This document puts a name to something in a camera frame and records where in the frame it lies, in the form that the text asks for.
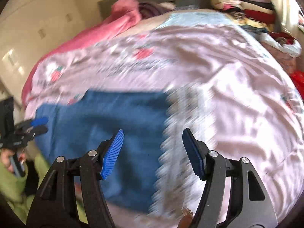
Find cream curtain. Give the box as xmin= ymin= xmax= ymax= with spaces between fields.
xmin=266 ymin=0 xmax=304 ymax=36

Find pink quilt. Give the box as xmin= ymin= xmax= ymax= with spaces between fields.
xmin=21 ymin=0 xmax=143 ymax=105

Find bright red cloth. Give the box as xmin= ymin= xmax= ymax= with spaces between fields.
xmin=290 ymin=70 xmax=304 ymax=95

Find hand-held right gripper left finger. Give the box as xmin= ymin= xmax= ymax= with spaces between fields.
xmin=26 ymin=129 xmax=124 ymax=228

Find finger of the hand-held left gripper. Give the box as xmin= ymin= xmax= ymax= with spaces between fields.
xmin=14 ymin=117 xmax=49 ymax=128
xmin=16 ymin=126 xmax=48 ymax=140

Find pink printed bedsheet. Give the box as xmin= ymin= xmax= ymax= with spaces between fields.
xmin=21 ymin=12 xmax=304 ymax=224

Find white plastic bag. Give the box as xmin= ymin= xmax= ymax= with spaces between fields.
xmin=260 ymin=32 xmax=302 ymax=57

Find light blue towel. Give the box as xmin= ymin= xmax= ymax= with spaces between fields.
xmin=159 ymin=11 xmax=235 ymax=29

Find blue denim pants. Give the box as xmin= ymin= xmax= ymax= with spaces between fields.
xmin=34 ymin=85 xmax=215 ymax=218

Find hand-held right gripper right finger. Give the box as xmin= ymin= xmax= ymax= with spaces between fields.
xmin=182 ymin=128 xmax=278 ymax=228

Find person's left hand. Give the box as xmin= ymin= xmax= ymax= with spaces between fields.
xmin=0 ymin=147 xmax=27 ymax=178

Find purple striped garment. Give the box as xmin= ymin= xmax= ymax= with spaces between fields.
xmin=139 ymin=1 xmax=176 ymax=19

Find dark red garment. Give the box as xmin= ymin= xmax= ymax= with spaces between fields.
xmin=273 ymin=33 xmax=295 ymax=45

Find stack of folded clothes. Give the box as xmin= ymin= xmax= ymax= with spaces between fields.
xmin=209 ymin=0 xmax=278 ymax=34

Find cream wardrobe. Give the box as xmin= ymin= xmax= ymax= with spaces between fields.
xmin=0 ymin=0 xmax=86 ymax=95

